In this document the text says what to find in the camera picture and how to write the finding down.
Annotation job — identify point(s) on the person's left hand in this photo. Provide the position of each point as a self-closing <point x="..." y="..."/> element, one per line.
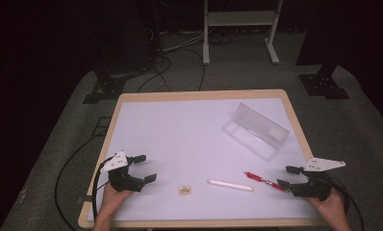
<point x="114" y="200"/>

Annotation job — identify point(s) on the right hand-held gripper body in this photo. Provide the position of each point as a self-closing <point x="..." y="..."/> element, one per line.
<point x="314" y="187"/>

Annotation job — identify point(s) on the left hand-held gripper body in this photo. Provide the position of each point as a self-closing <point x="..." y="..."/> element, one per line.
<point x="122" y="181"/>

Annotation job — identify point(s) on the white pen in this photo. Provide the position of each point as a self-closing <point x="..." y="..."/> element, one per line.
<point x="228" y="184"/>

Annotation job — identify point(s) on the small beige eraser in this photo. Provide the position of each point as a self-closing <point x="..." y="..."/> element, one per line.
<point x="185" y="190"/>

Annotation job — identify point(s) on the black stand base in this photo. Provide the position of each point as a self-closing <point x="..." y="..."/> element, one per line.
<point x="106" y="88"/>
<point x="324" y="85"/>

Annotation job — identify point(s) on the wooden-edged table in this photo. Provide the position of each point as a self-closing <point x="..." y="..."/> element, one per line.
<point x="196" y="95"/>

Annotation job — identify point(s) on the person's right hand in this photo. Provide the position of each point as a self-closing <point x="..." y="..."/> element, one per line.
<point x="332" y="205"/>

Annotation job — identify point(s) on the red pen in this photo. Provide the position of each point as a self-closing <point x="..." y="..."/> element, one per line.
<point x="260" y="178"/>

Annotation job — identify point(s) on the transparent plastic pencil case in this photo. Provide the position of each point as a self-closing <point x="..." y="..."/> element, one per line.
<point x="260" y="128"/>

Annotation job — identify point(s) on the white metal stand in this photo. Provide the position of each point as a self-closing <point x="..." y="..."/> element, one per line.
<point x="241" y="18"/>

